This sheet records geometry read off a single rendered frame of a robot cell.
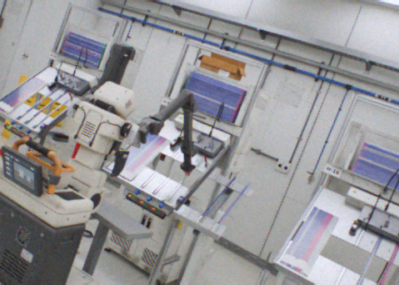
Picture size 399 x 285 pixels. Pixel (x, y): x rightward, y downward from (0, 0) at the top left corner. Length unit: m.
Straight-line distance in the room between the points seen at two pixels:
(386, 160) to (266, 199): 2.02
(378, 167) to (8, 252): 2.25
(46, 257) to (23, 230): 0.18
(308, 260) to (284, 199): 2.01
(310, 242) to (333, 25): 2.69
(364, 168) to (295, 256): 0.76
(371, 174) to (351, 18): 2.23
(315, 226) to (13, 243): 1.79
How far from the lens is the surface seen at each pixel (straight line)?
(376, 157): 3.01
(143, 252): 3.50
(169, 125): 3.54
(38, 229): 2.15
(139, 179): 3.17
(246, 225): 4.84
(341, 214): 2.99
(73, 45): 4.34
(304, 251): 2.77
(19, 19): 7.52
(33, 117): 3.99
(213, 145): 3.25
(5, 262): 2.34
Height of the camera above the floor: 1.50
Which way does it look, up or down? 6 degrees down
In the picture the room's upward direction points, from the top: 21 degrees clockwise
